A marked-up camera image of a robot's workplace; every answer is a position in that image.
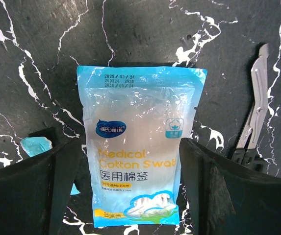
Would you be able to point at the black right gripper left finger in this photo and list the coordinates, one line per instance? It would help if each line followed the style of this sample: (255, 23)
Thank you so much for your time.
(34, 192)

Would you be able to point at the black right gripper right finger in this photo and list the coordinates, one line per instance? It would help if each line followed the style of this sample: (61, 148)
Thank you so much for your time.
(226, 198)

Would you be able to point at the black handled metal scissors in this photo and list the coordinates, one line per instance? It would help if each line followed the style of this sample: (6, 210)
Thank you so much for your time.
(245, 152)

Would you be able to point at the blue cotton swab packet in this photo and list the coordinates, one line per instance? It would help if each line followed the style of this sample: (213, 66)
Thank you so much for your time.
(134, 120)

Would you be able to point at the small teal sachet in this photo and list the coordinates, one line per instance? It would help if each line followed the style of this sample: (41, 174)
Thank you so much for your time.
(34, 146)

